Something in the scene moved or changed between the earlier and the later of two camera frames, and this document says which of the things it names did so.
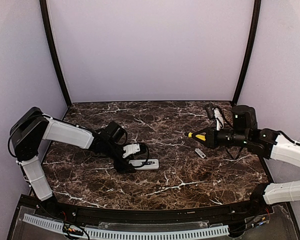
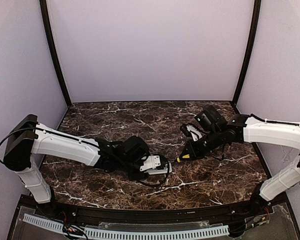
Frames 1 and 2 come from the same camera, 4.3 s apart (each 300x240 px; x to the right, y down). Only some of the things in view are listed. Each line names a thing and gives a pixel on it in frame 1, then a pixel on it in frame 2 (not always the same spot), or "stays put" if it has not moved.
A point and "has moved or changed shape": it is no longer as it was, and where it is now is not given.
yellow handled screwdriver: (190, 134) has moved or changed shape
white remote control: (143, 164) has moved or changed shape
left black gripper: (122, 164) -> (135, 174)
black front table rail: (258, 207) stays put
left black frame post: (43, 6) stays put
